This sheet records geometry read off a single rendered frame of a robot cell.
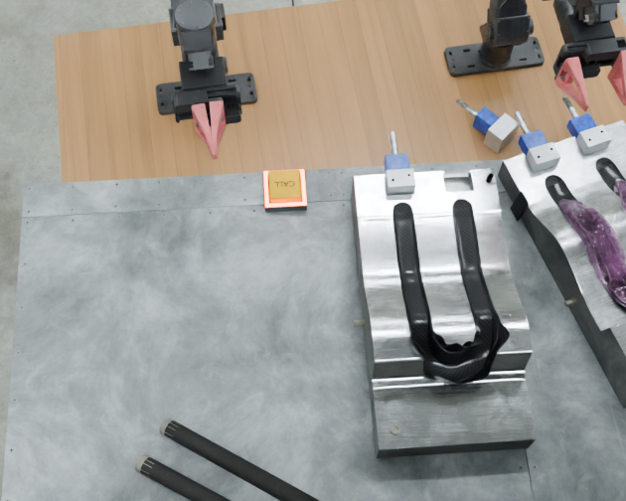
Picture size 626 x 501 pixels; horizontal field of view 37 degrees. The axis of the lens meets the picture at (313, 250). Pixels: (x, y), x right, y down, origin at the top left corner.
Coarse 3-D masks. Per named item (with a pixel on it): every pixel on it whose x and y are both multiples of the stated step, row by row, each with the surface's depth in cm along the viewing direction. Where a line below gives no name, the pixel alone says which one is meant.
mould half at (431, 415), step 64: (384, 192) 170; (448, 192) 170; (384, 256) 165; (448, 256) 166; (384, 320) 155; (448, 320) 155; (512, 320) 155; (384, 384) 157; (448, 384) 158; (512, 384) 158; (384, 448) 153; (448, 448) 156; (512, 448) 159
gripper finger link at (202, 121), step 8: (200, 104) 137; (224, 104) 142; (232, 104) 142; (192, 112) 138; (200, 112) 137; (232, 112) 142; (200, 120) 137; (208, 120) 137; (232, 120) 143; (240, 120) 143; (200, 128) 141; (208, 128) 137; (200, 136) 142; (208, 136) 137; (208, 144) 139
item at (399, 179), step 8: (392, 136) 175; (392, 144) 174; (392, 152) 173; (392, 160) 172; (400, 160) 172; (408, 160) 172; (392, 168) 171; (400, 168) 171; (408, 168) 171; (392, 176) 169; (400, 176) 169; (408, 176) 169; (392, 184) 168; (400, 184) 168; (408, 184) 168; (392, 192) 170; (400, 192) 170; (408, 192) 170
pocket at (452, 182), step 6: (450, 174) 174; (456, 174) 174; (462, 174) 174; (468, 174) 173; (444, 180) 174; (450, 180) 175; (456, 180) 175; (462, 180) 175; (468, 180) 175; (444, 186) 174; (450, 186) 174; (456, 186) 174; (462, 186) 174; (468, 186) 174
